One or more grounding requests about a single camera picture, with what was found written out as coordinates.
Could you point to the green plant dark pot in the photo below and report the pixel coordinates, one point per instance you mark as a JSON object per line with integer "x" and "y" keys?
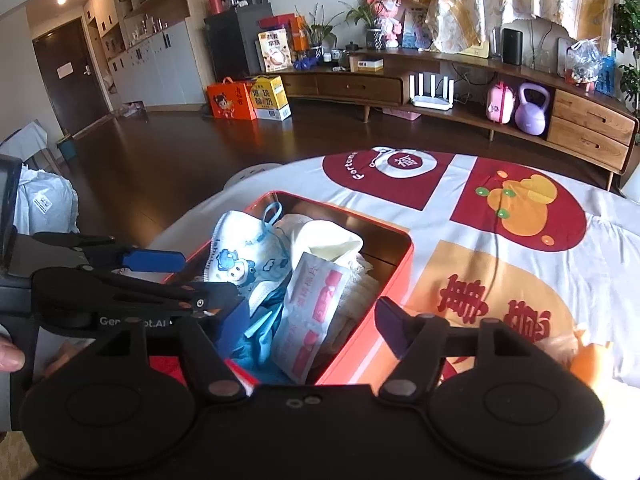
{"x": 372, "y": 39}

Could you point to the purple kettlebell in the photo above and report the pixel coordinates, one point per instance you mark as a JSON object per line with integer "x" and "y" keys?
{"x": 531, "y": 117}

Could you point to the white and yellow cereal box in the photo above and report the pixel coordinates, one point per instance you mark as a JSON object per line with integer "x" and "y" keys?
{"x": 274, "y": 52}

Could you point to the wooden media cabinet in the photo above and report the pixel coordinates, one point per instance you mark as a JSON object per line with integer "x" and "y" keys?
{"x": 590, "y": 125}

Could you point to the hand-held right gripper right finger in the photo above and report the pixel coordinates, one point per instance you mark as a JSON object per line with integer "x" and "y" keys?
{"x": 392, "y": 321}

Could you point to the white arched board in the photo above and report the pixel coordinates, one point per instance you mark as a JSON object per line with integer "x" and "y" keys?
{"x": 545, "y": 40}

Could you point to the wall cabinet with shelves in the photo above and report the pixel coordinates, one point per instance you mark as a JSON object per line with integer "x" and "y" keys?
{"x": 150, "y": 60}

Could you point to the small green bin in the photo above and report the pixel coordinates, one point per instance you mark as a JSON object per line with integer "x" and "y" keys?
{"x": 66, "y": 147}

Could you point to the yellow carton box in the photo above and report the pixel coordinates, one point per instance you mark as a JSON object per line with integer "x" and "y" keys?
{"x": 270, "y": 100}

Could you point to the pink doll figure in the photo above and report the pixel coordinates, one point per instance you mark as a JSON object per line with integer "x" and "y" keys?
{"x": 389, "y": 20}

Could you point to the red bottle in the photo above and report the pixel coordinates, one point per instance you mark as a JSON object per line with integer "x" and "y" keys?
{"x": 214, "y": 2}

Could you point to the small yellow and white box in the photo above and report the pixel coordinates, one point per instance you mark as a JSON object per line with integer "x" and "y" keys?
{"x": 366, "y": 64}

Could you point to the blue cloth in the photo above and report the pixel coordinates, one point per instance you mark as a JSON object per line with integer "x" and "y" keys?
{"x": 255, "y": 355}

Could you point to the pale yellow cloth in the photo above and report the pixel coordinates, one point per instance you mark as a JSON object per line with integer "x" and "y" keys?
{"x": 325, "y": 240}

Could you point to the potted orchid plant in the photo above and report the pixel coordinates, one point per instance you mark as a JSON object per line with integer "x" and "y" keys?
{"x": 316, "y": 40}

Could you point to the white plastic sack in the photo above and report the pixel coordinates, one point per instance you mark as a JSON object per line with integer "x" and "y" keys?
{"x": 45, "y": 200}

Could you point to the small blue object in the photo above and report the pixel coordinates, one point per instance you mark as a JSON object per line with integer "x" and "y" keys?
{"x": 302, "y": 64}

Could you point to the white router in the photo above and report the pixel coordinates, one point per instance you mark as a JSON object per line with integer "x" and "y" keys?
{"x": 432, "y": 102}

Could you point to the white cartoon print face mask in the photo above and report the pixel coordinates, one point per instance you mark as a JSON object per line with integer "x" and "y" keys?
{"x": 240, "y": 245}

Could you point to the red and orange gift box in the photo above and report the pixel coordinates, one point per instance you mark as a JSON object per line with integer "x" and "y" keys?
{"x": 299, "y": 35}

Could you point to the red tin box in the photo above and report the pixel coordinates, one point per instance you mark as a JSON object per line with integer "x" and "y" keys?
{"x": 370, "y": 340}

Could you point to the black speaker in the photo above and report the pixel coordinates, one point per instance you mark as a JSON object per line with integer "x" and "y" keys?
{"x": 512, "y": 47}

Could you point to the blue bottle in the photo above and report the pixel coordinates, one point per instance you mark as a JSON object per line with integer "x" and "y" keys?
{"x": 606, "y": 75}

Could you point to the flat pink box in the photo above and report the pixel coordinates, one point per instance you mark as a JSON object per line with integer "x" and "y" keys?
{"x": 401, "y": 113}

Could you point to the pink toy case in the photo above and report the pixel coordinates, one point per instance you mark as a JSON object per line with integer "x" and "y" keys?
{"x": 500, "y": 105}

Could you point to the white and red packet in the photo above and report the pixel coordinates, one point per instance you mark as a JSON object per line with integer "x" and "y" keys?
{"x": 310, "y": 320}

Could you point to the flat yellow box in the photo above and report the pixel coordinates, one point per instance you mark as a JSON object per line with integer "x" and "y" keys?
{"x": 476, "y": 50}

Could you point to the dark brown door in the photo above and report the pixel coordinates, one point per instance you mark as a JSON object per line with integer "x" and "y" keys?
{"x": 70, "y": 80}

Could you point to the clear plastic bag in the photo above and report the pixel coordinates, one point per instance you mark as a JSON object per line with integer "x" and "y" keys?
{"x": 582, "y": 67}

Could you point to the person's left hand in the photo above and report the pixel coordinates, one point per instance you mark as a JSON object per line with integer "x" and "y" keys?
{"x": 11, "y": 355}

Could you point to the red and white printed tablecloth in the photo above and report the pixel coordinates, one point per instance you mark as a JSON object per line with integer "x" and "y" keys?
{"x": 600, "y": 270}

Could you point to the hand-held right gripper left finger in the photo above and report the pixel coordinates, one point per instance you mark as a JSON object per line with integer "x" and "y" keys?
{"x": 232, "y": 327}

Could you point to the black mini fridge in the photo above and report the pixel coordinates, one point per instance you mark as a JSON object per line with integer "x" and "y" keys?
{"x": 232, "y": 45}

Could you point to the dark teapot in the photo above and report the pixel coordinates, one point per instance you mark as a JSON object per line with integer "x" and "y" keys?
{"x": 349, "y": 55}

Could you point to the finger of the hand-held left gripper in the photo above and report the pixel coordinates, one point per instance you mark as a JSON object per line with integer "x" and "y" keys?
{"x": 150, "y": 260}
{"x": 150, "y": 296}

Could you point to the white folding rack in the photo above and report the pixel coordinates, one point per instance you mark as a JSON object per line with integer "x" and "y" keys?
{"x": 25, "y": 142}

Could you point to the framed cartoon picture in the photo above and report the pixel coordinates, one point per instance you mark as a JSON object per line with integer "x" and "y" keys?
{"x": 416, "y": 30}

